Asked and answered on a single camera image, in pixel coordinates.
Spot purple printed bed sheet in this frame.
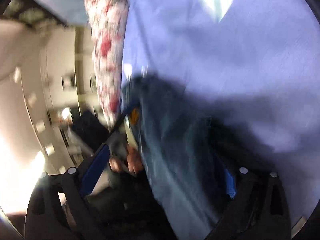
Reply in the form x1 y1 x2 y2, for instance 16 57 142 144
122 0 319 224

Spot floral red white pillow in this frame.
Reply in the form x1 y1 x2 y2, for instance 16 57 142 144
84 0 129 126

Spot person's left hand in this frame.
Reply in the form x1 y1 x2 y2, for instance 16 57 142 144
109 145 144 174

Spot dark blue denim jeans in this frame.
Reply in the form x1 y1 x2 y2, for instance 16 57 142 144
122 76 272 239

